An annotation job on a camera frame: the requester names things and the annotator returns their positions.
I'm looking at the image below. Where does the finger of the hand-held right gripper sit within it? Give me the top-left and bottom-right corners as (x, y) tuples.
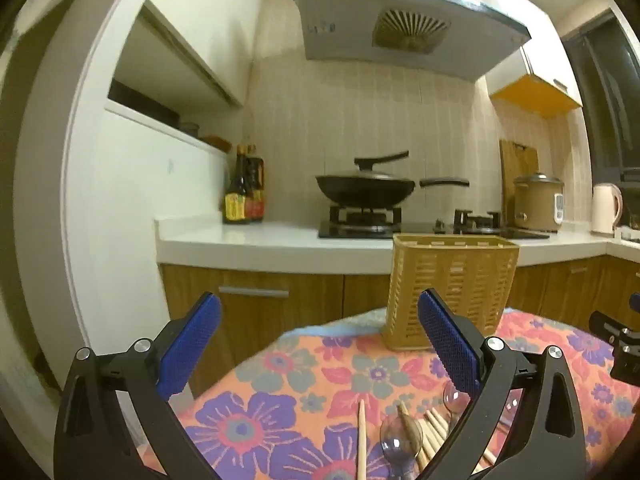
(589, 294), (640, 387)

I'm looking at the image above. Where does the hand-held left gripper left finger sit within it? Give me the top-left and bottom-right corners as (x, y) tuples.
(53, 291), (223, 480)

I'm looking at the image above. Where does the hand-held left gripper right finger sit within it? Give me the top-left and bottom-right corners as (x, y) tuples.
(416, 288), (587, 480)

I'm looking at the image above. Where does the clear plastic spoon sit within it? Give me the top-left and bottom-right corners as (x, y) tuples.
(442, 381), (471, 428)
(379, 414), (420, 480)

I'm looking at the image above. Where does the yellow plastic utensil basket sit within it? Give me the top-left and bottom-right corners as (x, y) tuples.
(381, 233), (520, 352)

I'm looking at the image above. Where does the brown wooden spoon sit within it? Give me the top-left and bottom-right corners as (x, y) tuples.
(397, 400), (425, 457)

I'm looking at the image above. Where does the white kitchen countertop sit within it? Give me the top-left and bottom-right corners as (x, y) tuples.
(153, 214), (640, 277)

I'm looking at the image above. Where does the floral tablecloth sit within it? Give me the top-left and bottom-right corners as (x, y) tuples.
(135, 307), (640, 480)

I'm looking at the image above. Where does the wooden base cabinet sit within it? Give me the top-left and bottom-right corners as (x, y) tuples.
(159, 254), (640, 397)

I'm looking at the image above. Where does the black gas stove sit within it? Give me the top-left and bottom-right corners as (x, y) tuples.
(318, 206), (551, 240)

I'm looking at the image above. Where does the cream electric kettle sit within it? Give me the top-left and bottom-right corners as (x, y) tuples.
(591, 183), (625, 236)

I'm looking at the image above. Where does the dark soy sauce bottle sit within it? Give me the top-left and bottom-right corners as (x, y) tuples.
(222, 144), (251, 225)
(247, 144), (266, 222)

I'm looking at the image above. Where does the beige rice cooker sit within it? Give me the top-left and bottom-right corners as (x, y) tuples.
(513, 172), (566, 234)

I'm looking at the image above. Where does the black wok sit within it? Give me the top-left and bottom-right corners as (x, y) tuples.
(315, 175), (471, 209)

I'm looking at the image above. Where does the glass wok lid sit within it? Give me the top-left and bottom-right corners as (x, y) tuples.
(316, 150), (416, 184)

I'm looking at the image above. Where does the wooden cutting board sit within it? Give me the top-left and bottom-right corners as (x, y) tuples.
(499, 139), (541, 227)

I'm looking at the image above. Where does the orange box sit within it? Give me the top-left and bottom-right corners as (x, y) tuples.
(199, 133), (234, 154)

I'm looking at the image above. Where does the dark window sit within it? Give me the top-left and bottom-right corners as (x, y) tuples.
(562, 7), (640, 184)

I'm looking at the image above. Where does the grey range hood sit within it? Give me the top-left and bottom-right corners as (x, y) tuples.
(290, 0), (532, 81)

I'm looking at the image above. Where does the metal drawer handle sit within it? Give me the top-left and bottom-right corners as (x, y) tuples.
(218, 285), (290, 299)

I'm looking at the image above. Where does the white and orange wall cabinet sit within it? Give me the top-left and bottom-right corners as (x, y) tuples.
(475, 0), (585, 120)

